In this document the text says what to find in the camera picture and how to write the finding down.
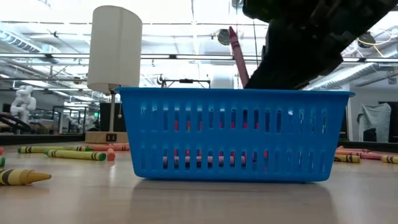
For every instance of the grey cloth cover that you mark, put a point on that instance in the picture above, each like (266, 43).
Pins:
(374, 118)

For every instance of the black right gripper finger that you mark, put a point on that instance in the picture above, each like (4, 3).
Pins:
(292, 56)

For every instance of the crayons inside basket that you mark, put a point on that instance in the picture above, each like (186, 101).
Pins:
(175, 125)

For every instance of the white table lamp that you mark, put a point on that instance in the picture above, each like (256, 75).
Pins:
(115, 46)

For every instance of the blue plastic basket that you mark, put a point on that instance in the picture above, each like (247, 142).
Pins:
(236, 140)

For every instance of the black gantry bar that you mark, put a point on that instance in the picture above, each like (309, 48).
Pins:
(186, 81)

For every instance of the yellow crayon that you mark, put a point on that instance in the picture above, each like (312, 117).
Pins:
(346, 159)
(390, 159)
(21, 177)

